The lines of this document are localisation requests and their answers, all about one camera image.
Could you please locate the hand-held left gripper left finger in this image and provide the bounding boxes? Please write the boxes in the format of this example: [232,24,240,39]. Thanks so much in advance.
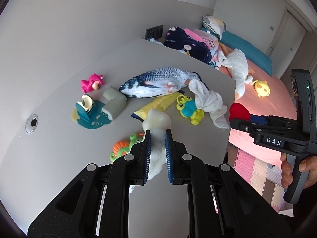
[27,129,152,238]

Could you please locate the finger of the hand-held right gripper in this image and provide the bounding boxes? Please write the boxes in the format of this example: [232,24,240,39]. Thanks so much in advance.
[229,118,267,137]
[250,115,298,130]

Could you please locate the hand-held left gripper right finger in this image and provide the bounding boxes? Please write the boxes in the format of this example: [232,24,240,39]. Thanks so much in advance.
[165,128,291,238]

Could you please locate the red heart plush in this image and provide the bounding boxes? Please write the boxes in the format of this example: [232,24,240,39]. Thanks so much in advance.
[228,102,251,122]

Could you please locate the orange green seahorse toy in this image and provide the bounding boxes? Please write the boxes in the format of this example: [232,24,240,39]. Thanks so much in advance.
[110,133,145,163]

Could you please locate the white towel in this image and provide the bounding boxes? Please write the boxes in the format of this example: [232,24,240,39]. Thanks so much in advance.
[188,79,231,129]

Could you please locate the yellow packet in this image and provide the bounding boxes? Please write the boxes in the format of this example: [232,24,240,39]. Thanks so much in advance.
[131,92,186,122]

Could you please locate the yellow-blue frog toy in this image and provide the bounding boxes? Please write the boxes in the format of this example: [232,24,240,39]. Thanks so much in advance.
[176,95,205,125]

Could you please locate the teal dinosaur toy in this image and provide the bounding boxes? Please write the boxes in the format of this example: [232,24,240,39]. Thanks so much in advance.
[71,95,113,130]

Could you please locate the fish plush toy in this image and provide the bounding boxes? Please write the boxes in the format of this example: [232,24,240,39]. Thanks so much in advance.
[118,66,204,99]

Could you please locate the person's right hand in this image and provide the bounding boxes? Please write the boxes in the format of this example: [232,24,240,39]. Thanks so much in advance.
[280,152,317,190]

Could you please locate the bed with pink sheet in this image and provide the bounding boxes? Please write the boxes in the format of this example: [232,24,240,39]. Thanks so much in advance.
[210,41,300,165]

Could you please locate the yellow chick plush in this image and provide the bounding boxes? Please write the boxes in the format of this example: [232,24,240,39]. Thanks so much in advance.
[253,80,270,98]

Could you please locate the white goose plush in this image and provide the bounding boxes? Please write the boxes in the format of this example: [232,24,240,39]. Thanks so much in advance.
[217,48,254,100]

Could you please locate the grey foam corner guard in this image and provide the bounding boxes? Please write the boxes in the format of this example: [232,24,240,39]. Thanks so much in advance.
[102,86,127,121]

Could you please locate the teal pillow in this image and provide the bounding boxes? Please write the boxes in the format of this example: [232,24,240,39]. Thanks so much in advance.
[201,27,273,77]

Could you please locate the pink dinosaur toy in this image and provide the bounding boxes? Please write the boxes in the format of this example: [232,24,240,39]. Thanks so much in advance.
[81,73,105,93]

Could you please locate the pale pink folded clothes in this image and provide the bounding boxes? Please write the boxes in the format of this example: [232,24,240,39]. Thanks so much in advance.
[193,29,220,50]

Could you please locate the navy rabbit print blanket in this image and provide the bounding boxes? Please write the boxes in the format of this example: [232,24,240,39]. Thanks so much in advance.
[163,26,213,63]

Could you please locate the checkered patchwork pillow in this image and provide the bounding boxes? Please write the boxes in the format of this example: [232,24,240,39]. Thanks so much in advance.
[202,16,228,40]

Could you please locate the round cable grommet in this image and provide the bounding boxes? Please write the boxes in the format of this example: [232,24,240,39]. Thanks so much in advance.
[25,114,39,135]

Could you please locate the dark wall switch panel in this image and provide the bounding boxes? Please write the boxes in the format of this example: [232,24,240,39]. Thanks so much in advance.
[146,25,164,40]

